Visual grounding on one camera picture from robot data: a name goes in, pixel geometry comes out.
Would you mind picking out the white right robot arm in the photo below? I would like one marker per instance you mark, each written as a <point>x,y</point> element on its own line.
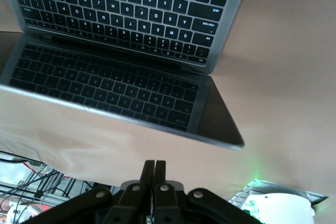
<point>283,208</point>

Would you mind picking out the aluminium frame rack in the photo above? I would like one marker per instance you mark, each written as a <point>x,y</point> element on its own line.
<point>76,184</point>

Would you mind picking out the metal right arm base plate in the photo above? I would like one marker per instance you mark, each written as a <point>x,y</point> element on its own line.
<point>312,195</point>

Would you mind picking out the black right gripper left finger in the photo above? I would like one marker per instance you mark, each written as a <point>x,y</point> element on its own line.
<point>131,200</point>

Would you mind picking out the brown table cover sheet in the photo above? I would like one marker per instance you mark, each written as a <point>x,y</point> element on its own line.
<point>275,77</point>

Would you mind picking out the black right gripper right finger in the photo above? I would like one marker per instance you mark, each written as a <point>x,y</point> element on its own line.
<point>168,203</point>

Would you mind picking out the grey laptop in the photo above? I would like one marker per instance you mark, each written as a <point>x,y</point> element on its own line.
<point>118,11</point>

